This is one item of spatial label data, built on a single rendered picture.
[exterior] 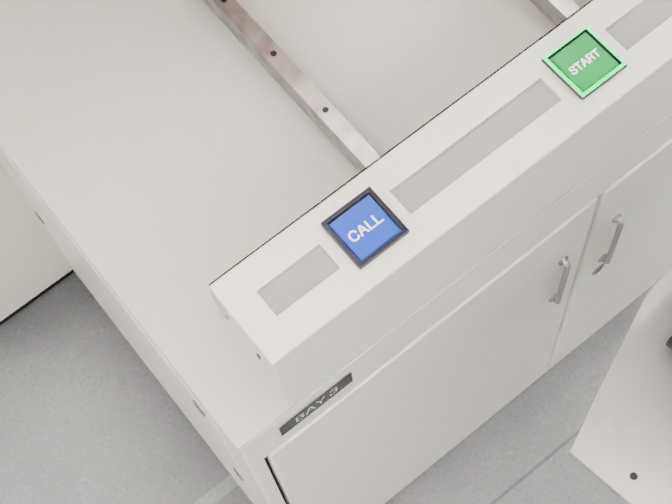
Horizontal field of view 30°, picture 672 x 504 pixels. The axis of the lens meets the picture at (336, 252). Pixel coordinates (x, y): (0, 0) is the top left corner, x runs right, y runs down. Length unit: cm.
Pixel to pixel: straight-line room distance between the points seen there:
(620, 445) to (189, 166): 51
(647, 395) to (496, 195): 24
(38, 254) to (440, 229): 102
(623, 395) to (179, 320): 43
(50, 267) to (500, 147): 108
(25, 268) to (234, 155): 78
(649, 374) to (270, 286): 37
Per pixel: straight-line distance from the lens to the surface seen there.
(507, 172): 113
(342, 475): 157
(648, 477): 120
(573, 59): 119
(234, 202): 129
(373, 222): 111
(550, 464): 204
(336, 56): 136
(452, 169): 114
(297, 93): 130
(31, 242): 198
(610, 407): 121
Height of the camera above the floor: 197
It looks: 67 degrees down
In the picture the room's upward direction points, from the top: 9 degrees counter-clockwise
